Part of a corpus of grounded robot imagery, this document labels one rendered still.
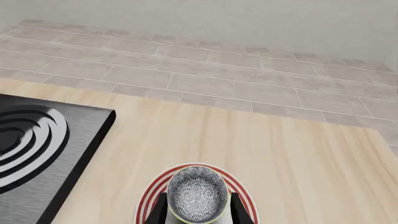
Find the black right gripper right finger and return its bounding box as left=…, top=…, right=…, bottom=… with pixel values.
left=230, top=192, right=253, bottom=224

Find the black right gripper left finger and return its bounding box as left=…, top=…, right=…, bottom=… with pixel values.
left=146, top=192, right=169, bottom=224

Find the black patterned bowl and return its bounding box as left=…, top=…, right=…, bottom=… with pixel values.
left=166, top=164, right=232, bottom=224

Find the white plate with red rings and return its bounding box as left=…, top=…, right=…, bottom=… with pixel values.
left=133, top=162, right=261, bottom=224

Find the flat black stove plate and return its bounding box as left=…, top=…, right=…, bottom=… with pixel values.
left=0, top=93, right=116, bottom=224

